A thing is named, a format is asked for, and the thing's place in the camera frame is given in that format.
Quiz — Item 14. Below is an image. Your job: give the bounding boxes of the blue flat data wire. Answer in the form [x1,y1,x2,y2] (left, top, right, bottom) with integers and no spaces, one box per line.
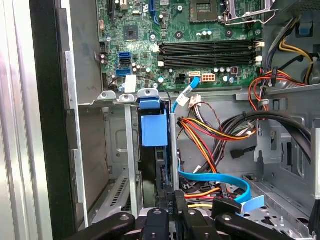
[171,76,266,217]

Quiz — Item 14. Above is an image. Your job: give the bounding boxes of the CPU socket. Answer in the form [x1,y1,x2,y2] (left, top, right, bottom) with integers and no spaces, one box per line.
[189,0,221,25]

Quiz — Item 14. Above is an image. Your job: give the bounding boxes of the grey metal disk bay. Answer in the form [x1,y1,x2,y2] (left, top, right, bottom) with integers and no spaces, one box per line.
[77,88,181,223]

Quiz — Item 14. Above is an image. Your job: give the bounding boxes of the black cable bundle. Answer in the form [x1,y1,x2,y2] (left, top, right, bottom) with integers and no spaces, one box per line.
[213,109,313,176]

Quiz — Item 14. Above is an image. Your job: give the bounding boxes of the red orange wire bundle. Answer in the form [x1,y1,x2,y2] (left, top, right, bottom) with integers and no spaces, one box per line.
[249,69,309,111]

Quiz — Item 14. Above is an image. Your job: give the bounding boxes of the thin wires with white plug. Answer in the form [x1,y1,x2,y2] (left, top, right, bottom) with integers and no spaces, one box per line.
[188,94,222,126]

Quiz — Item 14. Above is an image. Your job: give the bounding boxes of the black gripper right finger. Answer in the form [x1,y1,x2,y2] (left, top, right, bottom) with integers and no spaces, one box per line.
[174,190,296,240]

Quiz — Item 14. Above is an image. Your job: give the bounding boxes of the blue expansion slot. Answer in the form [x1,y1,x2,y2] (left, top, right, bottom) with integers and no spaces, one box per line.
[148,0,161,26]

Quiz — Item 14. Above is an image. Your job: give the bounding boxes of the black open PC case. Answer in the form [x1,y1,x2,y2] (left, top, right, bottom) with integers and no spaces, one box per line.
[29,0,320,240]

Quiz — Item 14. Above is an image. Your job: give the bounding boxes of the green motherboard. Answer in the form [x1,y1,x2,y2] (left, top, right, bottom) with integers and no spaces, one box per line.
[96,0,266,92]

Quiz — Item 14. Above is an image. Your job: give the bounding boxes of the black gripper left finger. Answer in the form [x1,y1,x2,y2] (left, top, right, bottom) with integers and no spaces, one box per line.
[64,191,170,240]

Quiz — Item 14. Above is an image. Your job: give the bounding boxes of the metal socket cover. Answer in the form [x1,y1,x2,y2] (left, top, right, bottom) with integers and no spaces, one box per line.
[224,0,275,24]

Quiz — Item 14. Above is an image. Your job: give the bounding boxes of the yellow orange wire bundle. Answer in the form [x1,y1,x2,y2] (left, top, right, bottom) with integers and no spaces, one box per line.
[278,39,315,84]

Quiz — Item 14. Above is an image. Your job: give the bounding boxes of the black RAM slot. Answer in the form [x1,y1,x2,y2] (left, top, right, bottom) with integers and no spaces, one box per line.
[159,54,257,63]
[159,46,257,55]
[159,39,257,48]
[159,61,257,70]

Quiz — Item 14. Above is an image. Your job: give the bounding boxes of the grey metal drive cage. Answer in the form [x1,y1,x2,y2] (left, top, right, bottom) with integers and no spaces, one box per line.
[236,84,320,240]

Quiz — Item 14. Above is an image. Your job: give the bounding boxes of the metal locking lever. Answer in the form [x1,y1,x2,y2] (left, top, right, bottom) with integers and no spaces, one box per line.
[223,8,280,26]

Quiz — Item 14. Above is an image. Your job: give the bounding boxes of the orange yellow disk power wire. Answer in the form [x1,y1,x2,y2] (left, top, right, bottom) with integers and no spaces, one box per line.
[159,116,258,216]

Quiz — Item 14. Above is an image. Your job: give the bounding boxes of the black chipset chip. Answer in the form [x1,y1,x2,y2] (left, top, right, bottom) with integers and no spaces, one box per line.
[123,24,140,42]

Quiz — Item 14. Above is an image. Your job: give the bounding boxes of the hard disk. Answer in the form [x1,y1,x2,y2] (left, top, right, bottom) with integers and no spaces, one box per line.
[137,96,176,210]

